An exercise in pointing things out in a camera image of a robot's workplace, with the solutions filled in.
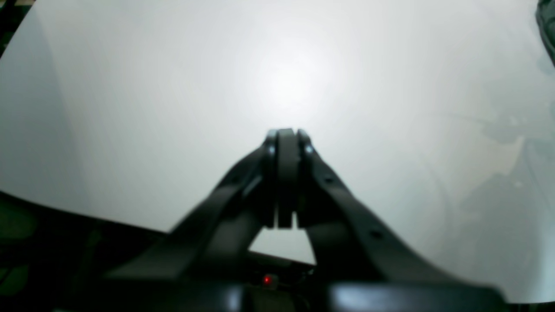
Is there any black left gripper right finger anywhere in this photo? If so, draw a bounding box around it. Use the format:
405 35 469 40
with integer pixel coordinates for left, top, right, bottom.
286 130 507 312

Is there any dark grey t-shirt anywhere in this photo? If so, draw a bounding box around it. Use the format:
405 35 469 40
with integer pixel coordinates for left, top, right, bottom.
535 0 555 66

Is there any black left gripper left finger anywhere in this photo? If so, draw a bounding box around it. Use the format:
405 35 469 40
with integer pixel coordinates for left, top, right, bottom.
104 130 286 312

